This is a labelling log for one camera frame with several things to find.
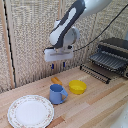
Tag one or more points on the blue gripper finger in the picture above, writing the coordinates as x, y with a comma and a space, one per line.
53, 66
63, 65

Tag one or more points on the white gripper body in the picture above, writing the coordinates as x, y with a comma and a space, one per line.
58, 54

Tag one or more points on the open toaster oven door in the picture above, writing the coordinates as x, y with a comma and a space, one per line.
95, 73

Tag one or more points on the yellow bowl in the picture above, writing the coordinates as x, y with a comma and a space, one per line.
77, 86

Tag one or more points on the black dish rack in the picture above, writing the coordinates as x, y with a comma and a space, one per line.
111, 53

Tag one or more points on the white floral rim plate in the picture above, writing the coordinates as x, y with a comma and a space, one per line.
30, 112

